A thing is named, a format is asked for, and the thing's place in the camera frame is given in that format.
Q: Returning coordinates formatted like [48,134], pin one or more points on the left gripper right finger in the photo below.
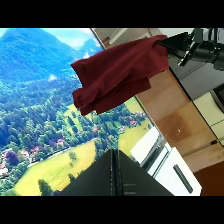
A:
[133,180]

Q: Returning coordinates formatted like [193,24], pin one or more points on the dark red T-shirt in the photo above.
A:
[120,73]

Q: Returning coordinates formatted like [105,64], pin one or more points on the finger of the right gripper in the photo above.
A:
[180,44]

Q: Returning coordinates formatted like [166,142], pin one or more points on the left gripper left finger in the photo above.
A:
[96,180]

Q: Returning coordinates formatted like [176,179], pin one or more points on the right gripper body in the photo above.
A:
[206,50]

